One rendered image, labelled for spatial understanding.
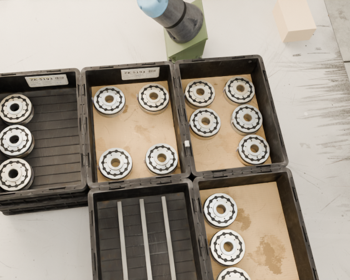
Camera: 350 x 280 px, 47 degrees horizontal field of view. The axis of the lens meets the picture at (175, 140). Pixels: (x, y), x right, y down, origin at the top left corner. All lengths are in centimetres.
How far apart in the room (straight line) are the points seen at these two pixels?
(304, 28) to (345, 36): 116
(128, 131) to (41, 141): 28
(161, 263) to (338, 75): 103
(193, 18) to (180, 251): 80
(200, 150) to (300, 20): 73
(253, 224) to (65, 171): 60
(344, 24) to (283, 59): 127
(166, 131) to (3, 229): 61
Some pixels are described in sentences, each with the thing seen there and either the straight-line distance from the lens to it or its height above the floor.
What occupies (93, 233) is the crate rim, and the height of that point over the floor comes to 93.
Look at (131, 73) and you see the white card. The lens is 134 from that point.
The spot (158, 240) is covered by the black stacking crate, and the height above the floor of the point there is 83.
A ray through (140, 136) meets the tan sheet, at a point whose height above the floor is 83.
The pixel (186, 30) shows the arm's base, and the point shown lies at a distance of 149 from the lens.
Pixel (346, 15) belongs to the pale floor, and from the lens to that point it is 298.
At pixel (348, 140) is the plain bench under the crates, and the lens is 164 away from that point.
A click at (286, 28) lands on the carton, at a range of 171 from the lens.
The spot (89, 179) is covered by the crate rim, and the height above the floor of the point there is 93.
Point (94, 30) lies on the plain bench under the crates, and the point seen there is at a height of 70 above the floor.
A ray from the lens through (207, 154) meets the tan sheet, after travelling 130.
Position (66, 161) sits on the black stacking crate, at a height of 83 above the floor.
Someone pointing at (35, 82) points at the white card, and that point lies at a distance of 137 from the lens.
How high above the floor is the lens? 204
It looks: 67 degrees down
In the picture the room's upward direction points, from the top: 12 degrees clockwise
